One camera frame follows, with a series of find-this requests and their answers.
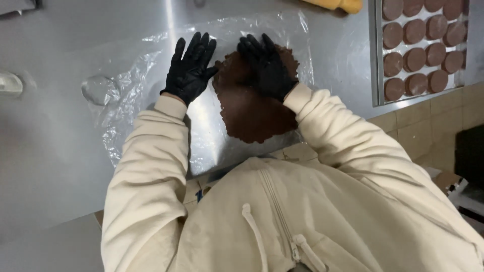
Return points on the person's right hand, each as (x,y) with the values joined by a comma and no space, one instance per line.
(270,71)

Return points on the person's left hand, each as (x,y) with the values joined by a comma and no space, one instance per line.
(189,75)

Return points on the person's right fingers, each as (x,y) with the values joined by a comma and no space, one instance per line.
(257,47)

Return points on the brown chocolate dough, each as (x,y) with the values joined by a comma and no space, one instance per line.
(249,113)

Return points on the yellow rolling pin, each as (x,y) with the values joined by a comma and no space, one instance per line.
(336,3)

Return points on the metal baking tray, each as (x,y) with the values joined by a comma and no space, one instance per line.
(376,56)

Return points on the clear plastic wrap sheet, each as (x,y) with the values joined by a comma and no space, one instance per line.
(143,87)

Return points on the rows of round brown cookies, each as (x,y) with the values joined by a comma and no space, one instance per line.
(416,56)

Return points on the cream zip hoodie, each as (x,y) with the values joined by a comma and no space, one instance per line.
(302,219)

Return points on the black bin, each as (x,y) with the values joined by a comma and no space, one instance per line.
(470,155)

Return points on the round metal cutter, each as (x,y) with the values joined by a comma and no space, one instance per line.
(9,83)

